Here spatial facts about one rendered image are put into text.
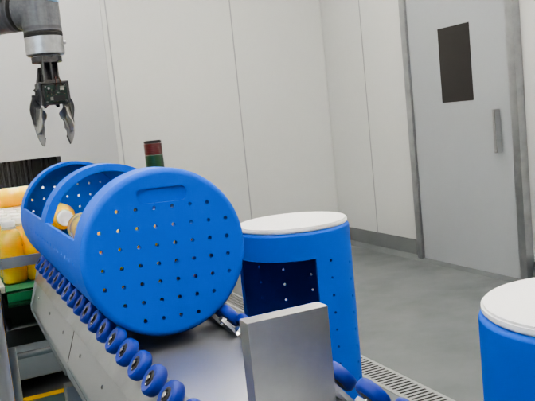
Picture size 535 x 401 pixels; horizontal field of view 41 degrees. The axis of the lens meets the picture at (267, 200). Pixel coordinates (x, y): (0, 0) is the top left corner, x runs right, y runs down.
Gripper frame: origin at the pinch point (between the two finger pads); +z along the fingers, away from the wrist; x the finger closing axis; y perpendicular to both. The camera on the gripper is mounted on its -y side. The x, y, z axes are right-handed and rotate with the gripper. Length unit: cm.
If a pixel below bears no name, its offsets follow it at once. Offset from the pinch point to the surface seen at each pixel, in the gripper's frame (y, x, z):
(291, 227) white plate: 33, 45, 26
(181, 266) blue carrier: 68, 7, 23
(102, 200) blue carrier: 67, -4, 10
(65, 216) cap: -0.4, -0.2, 19.1
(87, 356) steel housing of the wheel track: 49, -7, 40
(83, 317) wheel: 46, -6, 34
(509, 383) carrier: 120, 29, 33
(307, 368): 113, 7, 28
